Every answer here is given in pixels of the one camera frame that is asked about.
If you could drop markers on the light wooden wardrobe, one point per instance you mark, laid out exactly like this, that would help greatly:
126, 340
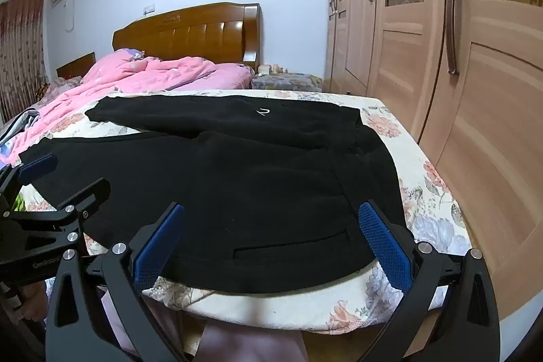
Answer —
488, 111

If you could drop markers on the wooden headboard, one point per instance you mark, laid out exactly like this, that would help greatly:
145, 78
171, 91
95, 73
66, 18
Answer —
191, 35

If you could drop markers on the nightstand with floral cover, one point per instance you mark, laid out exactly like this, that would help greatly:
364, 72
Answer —
288, 81

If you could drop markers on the floral bed sheet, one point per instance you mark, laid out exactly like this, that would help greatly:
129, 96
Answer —
432, 209

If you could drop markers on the white wall pipe cover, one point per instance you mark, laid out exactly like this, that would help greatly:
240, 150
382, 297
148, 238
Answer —
70, 16

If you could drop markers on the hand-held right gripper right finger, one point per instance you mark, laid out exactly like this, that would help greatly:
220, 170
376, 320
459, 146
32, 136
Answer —
384, 243

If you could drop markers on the person's left hand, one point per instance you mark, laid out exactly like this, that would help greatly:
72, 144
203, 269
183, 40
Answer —
32, 300

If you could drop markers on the brown patterned curtain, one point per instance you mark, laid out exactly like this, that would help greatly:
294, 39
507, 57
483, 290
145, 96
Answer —
21, 48

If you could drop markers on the small wooden bedside cabinet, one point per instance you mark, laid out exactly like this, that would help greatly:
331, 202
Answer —
76, 65

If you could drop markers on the pink quilt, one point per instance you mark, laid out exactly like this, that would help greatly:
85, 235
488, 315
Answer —
148, 73

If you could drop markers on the striped blue white cloth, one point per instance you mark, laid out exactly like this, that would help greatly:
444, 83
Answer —
21, 122

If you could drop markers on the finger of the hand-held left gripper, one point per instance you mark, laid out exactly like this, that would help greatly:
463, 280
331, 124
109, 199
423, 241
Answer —
38, 167
80, 198

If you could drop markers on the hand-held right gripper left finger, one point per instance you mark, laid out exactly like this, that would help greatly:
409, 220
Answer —
157, 243

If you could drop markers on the black pants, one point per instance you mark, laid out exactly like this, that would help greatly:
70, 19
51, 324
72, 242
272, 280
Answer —
254, 184

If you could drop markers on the white box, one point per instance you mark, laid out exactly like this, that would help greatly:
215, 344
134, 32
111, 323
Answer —
264, 69

